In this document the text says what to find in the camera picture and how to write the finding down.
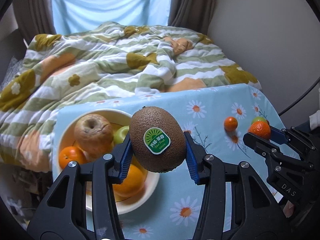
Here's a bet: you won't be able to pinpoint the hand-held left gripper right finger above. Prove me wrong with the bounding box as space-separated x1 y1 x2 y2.
183 131 295 240

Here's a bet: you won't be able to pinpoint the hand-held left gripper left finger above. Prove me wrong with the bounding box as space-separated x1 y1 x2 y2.
26 132 133 240

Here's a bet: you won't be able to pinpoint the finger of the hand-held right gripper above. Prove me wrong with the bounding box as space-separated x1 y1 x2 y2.
271 127 320 161
243 132 315 181

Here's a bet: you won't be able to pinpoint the small tangerine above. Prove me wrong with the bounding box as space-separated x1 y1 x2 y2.
223 116 238 132
247 121 272 140

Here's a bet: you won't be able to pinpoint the green apple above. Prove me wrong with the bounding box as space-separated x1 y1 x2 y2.
113 126 130 145
251 116 268 126

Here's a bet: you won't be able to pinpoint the large orange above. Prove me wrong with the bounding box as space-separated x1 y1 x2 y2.
112 164 147 197
59 146 88 171

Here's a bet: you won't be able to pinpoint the cream bowl with bear print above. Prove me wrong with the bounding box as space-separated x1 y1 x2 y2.
52 109 160 215

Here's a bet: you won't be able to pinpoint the wrinkled brown apple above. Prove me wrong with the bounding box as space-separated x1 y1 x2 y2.
74 114 115 156

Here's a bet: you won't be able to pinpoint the brown kiwi with green sticker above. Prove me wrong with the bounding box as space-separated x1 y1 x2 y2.
129 106 187 173

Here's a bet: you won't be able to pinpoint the person's dark pants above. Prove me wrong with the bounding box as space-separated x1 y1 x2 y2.
285 120 320 137

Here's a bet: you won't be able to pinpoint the person's white sweater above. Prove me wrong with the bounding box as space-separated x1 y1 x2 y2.
309 111 320 130

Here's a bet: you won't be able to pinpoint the blue daisy print tablecloth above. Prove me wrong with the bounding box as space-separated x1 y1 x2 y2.
51 82 288 240

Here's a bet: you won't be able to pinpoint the green striped floral blanket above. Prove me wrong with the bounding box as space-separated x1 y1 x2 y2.
0 21 263 173

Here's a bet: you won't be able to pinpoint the grey patterned bedsheet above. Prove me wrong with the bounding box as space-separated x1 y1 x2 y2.
0 56 24 87

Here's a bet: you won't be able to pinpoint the brown curtain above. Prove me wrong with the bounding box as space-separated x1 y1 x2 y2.
12 0 57 38
167 0 221 35

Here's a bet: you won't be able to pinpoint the light blue window cloth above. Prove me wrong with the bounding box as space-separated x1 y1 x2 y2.
50 0 174 35

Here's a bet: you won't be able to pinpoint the black cable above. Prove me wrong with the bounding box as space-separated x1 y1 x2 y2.
279 80 320 115

